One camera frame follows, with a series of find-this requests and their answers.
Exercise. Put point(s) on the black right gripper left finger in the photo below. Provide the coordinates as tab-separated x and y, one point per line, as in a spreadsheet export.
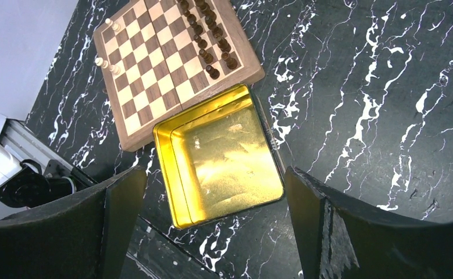
82	235

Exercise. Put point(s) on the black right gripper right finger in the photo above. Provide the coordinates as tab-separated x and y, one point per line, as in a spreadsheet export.
339	236

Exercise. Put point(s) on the wooden chess board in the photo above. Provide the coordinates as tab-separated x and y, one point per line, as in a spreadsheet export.
160	74

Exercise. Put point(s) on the empty gold tin lid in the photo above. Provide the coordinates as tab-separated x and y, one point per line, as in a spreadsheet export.
216	159

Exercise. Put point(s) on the dark chess pieces row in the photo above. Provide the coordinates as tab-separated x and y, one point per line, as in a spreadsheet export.
216	55

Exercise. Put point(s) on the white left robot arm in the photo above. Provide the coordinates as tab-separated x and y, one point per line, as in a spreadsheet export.
25	185

